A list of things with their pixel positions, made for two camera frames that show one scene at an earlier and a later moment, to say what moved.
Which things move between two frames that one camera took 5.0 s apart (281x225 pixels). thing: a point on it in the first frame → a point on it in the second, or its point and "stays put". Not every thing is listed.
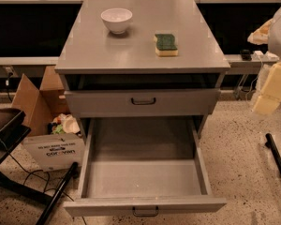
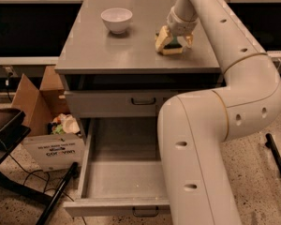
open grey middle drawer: (142, 166) stays put
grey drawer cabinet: (119, 76) stays put
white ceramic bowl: (117, 20) stays put
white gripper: (280, 35) → (180, 26)
